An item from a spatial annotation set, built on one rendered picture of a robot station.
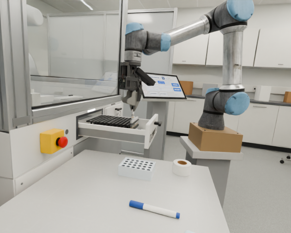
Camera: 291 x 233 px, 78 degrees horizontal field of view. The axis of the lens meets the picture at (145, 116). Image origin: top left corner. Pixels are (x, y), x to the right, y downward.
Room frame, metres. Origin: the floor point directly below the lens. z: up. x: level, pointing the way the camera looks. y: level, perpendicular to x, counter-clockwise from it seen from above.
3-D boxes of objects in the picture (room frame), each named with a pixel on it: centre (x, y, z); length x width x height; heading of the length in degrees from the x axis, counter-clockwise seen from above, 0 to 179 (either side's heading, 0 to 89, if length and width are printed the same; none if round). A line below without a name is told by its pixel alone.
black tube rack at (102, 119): (0.92, 0.16, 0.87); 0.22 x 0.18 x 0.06; 80
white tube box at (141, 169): (0.64, 0.02, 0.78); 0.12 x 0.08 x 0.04; 78
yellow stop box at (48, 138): (0.61, 0.32, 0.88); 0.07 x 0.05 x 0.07; 170
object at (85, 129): (0.92, 0.17, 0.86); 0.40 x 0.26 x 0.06; 80
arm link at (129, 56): (0.81, 0.07, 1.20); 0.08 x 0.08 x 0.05
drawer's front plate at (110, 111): (1.25, 0.22, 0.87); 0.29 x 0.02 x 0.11; 170
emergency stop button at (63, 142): (0.60, 0.29, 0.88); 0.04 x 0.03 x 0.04; 170
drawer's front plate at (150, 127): (0.88, -0.04, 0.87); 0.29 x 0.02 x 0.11; 170
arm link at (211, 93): (1.05, -0.40, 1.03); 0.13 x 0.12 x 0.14; 13
